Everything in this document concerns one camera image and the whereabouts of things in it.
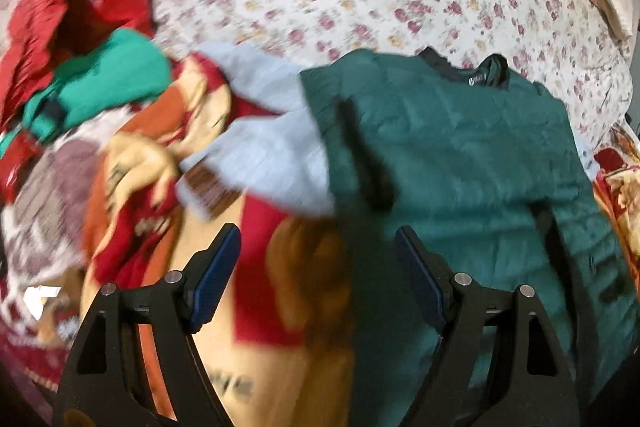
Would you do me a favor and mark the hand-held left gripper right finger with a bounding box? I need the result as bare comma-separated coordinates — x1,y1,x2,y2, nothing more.
394,226,583,427

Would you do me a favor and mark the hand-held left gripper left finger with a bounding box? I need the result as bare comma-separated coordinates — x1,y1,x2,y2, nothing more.
52,223,243,427

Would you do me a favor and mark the dark green puffer jacket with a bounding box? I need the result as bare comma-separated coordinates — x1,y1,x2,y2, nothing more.
300,47,640,427

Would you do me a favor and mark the orange red printed blanket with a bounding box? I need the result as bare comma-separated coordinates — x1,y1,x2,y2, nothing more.
80,57,640,427

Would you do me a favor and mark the light grey garment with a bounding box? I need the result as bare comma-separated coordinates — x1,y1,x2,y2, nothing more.
177,41,601,220

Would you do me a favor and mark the red white patterned mat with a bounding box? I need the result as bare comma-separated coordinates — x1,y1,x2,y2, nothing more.
0,117,116,388

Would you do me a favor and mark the bright green garment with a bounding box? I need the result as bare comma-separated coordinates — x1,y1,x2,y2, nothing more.
0,29,173,158

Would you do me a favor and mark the small red cloth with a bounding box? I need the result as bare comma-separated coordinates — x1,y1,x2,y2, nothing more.
0,132,42,202

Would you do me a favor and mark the red jacket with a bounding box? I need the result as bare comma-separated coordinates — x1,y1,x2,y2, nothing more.
0,0,156,122

